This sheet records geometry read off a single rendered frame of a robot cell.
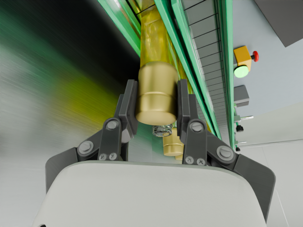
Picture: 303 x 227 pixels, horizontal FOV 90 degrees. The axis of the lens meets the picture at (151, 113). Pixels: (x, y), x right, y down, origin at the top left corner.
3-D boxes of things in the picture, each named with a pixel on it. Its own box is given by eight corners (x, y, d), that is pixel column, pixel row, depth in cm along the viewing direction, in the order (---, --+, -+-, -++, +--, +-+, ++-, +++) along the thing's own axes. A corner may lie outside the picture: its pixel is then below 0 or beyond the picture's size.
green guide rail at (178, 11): (167, -22, 26) (171, 5, 23) (173, -25, 26) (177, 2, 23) (224, 152, 168) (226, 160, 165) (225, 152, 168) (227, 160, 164)
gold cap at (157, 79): (135, 61, 12) (129, 110, 11) (179, 60, 12) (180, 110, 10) (142, 85, 16) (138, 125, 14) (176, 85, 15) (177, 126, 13)
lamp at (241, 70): (233, 66, 55) (235, 73, 54) (247, 62, 53) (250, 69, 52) (233, 74, 59) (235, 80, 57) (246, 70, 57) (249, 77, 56)
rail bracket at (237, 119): (228, 102, 68) (236, 130, 62) (247, 98, 65) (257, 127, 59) (229, 106, 71) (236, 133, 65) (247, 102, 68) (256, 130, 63)
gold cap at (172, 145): (158, 129, 28) (160, 153, 26) (177, 126, 26) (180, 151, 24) (166, 134, 31) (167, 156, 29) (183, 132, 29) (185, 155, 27)
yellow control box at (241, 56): (225, 51, 58) (229, 65, 55) (247, 43, 55) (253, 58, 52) (226, 63, 63) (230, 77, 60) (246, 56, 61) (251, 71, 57)
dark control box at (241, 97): (227, 88, 80) (231, 102, 76) (245, 83, 77) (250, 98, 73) (228, 95, 87) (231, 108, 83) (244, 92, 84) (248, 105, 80)
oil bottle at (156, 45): (140, 17, 33) (137, 102, 24) (163, 4, 31) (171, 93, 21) (151, 37, 37) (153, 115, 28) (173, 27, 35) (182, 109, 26)
